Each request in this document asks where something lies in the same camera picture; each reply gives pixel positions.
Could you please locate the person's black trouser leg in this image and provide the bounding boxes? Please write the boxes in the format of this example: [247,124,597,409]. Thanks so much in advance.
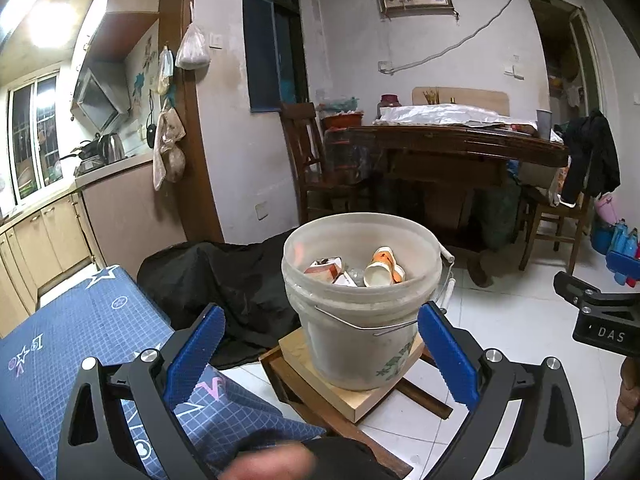
[235,435,401,480]

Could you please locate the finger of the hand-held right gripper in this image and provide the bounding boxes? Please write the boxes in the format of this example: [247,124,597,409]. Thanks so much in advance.
[607,250,640,275]
[554,271,640,313]

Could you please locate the black frying pan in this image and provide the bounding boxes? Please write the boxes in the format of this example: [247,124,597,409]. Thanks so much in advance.
[60,140,101,161]

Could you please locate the orange snack box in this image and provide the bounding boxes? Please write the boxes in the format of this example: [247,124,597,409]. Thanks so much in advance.
[304,256,346,286]

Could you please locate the white wall cable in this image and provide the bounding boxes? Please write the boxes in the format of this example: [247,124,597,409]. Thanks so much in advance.
[385,0,531,73]

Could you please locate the pink hanging plastic bag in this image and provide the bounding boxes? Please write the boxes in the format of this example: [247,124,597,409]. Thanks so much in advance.
[151,107,187,192]

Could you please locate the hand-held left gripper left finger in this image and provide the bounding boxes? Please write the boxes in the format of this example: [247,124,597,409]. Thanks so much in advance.
[55,304,227,480]

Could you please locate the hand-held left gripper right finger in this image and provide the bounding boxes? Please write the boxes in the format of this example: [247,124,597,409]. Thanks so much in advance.
[417,301,583,480]

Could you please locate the brown wooden chair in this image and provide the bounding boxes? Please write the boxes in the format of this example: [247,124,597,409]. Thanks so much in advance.
[517,180,601,275]

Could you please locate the kitchen window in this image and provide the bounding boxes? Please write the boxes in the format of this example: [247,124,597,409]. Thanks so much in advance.
[7,74,63,206]

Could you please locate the black jacket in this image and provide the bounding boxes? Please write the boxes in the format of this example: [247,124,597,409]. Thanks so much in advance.
[559,109,622,202]

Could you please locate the dark wooden stool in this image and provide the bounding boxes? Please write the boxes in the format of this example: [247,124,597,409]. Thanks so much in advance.
[259,345,453,478]

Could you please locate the person's right hand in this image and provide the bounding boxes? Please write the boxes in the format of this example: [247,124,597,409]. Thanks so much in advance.
[616,360,640,427]

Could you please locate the white hanging plastic bag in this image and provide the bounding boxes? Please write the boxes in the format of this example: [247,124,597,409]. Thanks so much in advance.
[175,2,212,71]

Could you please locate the ceiling lamp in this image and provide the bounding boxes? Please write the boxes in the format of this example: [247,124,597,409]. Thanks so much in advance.
[22,2,78,48]

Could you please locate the dark wooden table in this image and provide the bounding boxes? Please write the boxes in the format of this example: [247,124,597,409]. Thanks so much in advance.
[345,124,571,288]

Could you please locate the light wooden panel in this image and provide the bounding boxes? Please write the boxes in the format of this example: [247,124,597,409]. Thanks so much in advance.
[411,86,511,115]

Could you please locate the light wooden board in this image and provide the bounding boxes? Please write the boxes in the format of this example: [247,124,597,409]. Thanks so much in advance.
[278,327,426,423]

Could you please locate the group of blue bottles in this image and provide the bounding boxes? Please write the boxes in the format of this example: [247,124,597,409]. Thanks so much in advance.
[590,217,640,286]

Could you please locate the white plastic sheet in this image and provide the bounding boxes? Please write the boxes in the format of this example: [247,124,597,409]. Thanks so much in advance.
[374,103,516,127]

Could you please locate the small black hanging pan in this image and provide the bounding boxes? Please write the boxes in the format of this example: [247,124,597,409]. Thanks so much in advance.
[145,77,157,150]

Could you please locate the beige lower kitchen cabinets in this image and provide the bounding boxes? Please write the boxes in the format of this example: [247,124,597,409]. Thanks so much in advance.
[0,152,156,311]

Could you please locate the dark window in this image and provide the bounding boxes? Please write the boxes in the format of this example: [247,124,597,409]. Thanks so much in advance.
[241,0,307,113]

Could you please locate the beige upper cabinet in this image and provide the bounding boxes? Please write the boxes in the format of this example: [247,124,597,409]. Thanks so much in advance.
[75,0,161,68]

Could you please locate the person's left hand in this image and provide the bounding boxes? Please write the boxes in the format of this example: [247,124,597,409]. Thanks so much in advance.
[232,442,313,480]

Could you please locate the yellowish hanging plastic bag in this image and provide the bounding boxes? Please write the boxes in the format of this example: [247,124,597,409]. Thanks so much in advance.
[157,46,176,96]

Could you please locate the white plastic bucket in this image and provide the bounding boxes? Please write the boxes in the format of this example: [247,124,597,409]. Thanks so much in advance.
[281,212,457,392]

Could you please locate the black cloth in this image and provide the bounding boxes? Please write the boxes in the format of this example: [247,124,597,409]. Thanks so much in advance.
[136,232,306,368]

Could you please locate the red basin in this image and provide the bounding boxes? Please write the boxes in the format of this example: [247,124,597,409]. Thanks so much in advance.
[321,111,365,131]

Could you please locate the dark wooden chair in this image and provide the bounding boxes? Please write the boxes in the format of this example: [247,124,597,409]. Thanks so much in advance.
[279,101,373,223]

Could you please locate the steel range hood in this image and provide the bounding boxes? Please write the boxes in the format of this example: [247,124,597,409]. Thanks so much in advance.
[70,62,133,133]

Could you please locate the steel kettle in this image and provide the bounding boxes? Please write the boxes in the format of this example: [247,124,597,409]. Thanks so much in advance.
[97,132,126,165]

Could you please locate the blue star-print tablecloth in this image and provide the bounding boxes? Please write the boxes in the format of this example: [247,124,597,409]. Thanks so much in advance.
[0,264,326,480]

